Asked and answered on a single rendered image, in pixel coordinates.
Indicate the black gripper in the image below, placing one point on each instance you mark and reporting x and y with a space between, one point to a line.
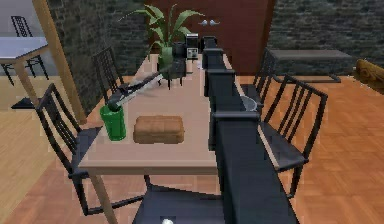
177 69

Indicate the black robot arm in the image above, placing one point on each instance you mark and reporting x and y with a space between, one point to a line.
248 166

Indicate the black slatted dining chair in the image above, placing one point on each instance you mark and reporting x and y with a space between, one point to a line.
60 126
106 71
21 26
265 75
283 150
180 206

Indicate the green cup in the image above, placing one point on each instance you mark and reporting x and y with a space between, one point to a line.
115 125

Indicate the green plant pot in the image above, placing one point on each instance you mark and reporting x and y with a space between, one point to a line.
165 58

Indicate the light wooden dining table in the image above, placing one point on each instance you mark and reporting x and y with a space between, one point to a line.
166 156

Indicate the green house plant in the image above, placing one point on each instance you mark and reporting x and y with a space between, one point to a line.
165 28

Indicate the black floor mat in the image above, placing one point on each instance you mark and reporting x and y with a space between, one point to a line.
25 104

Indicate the white table with wooden legs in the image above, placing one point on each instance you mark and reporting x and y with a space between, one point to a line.
20 48

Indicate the red-brown door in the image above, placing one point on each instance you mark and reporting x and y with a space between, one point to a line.
233 36

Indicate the grey bowl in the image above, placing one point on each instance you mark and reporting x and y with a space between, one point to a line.
249 103

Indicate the grey low bench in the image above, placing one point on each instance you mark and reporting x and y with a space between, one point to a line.
310 55

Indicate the brown wooden furniture piece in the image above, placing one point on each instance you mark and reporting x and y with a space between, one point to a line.
370 74

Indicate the light wooden post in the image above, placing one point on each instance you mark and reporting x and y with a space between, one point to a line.
58 60

